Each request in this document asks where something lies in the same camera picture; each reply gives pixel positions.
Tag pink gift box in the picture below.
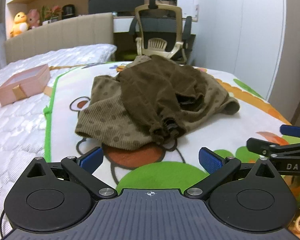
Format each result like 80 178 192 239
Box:
0 64 50 106

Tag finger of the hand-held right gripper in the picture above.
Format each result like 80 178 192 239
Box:
246 137 300 157
279 124 300 138

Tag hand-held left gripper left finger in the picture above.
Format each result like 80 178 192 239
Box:
26 147 118 198

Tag beige mesh office chair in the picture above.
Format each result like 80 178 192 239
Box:
129 0 197 64

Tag olive polka dot corduroy garment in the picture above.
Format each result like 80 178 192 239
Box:
74 54 240 151

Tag cartoon animal printed mat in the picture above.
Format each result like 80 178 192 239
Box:
42 60 300 215

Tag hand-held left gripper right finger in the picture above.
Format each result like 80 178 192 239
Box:
184 147 276 200

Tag yellow duck plush toy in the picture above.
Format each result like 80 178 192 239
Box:
10 12 28 38

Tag pink plush toy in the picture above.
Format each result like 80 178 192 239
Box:
27 9 40 29

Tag green potted plant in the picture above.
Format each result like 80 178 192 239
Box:
40 5 50 25

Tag white desk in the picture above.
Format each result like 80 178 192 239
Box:
113 15 198 33

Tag beige padded headboard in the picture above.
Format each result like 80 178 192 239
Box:
4 12 115 64

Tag black cable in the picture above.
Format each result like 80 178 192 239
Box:
0 209 13 233

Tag white wardrobe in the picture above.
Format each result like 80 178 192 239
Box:
190 0 300 127

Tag pink-leaf potted plant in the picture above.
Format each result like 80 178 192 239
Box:
48 5 63 22

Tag black round appliance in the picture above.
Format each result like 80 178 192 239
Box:
62 4 75 19

